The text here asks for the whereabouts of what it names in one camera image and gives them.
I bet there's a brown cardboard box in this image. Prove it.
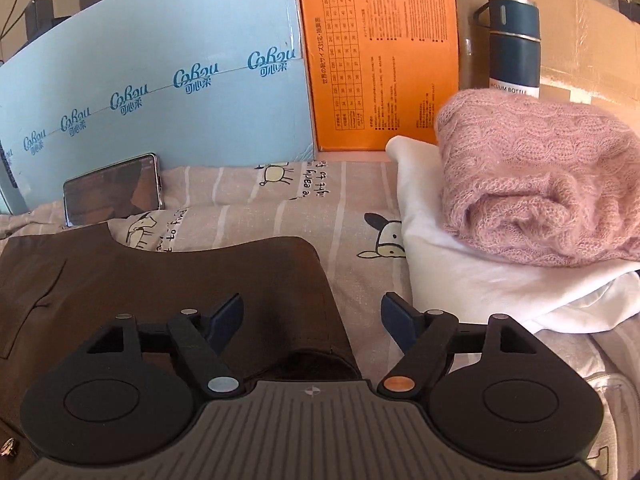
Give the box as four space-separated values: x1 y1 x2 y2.
450 0 640 126

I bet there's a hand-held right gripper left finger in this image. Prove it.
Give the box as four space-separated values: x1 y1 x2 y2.
76 294 245 401

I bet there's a dark blue vacuum bottle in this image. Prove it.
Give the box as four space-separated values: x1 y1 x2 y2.
473 0 542 101

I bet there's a pink knitted sweater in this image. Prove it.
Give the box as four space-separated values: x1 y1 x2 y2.
434 88 640 268

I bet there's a light blue cardboard box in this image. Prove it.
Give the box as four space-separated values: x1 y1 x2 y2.
0 0 317 216

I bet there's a striped cartoon bed sheet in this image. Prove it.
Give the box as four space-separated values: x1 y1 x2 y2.
0 158 640 480

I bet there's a brown garment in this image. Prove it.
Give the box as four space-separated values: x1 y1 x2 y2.
0 224 363 480

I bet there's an orange cardboard box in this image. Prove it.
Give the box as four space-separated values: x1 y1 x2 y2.
294 0 460 153

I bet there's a smartphone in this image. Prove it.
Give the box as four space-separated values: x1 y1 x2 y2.
63 153 165 228

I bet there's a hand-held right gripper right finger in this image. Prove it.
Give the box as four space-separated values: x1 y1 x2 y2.
377 292 536 401

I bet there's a white folded garment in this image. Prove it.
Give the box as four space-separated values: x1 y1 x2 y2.
386 135 640 335

